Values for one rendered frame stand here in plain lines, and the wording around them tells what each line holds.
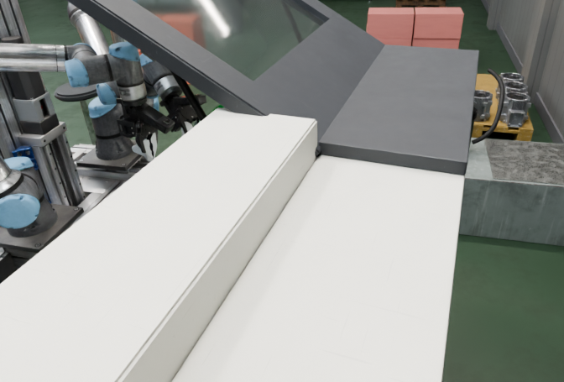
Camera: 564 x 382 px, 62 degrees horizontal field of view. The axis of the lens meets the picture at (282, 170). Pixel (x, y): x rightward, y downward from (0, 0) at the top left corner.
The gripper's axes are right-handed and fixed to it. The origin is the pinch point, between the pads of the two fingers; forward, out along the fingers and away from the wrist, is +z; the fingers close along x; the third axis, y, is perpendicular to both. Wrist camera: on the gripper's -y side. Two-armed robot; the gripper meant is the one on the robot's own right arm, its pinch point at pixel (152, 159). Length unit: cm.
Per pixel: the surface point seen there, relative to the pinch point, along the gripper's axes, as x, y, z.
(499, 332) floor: -83, -122, 123
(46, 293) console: 77, -46, -31
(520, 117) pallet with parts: -299, -134, 99
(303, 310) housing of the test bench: 62, -72, -23
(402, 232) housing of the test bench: 43, -81, -23
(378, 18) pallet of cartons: -449, 17, 60
